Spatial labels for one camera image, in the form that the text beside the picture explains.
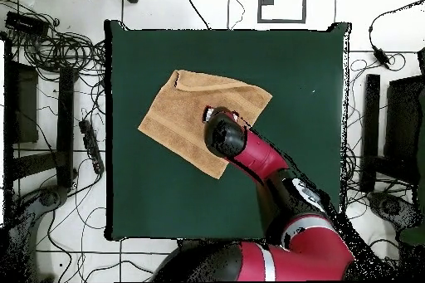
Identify tan terry towel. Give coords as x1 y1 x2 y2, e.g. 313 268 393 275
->
137 69 274 180

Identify dark flat panel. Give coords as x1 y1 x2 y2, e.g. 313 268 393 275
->
12 63 40 144
383 75 425 184

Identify dark green table cloth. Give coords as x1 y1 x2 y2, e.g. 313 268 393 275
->
102 20 352 242

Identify black power strip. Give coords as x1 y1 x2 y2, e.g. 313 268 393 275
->
78 119 105 175

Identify black floor bar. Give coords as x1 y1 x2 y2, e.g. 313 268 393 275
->
360 73 382 193
55 66 76 188

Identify grey curved stand base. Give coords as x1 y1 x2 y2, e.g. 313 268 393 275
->
7 184 71 283
366 191 423 231

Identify black power adapter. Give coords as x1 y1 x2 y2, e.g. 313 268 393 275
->
372 46 392 67

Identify black rectangular box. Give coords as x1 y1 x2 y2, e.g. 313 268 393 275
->
4 11 50 37

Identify thin black floor cable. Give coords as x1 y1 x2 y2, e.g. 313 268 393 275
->
178 0 213 31

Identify grey square floor frame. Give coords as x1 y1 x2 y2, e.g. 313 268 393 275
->
256 0 307 24

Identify tangled black cables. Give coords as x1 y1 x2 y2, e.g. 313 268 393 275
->
0 0 107 78

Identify black adapter cable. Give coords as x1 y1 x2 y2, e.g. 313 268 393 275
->
367 0 425 52

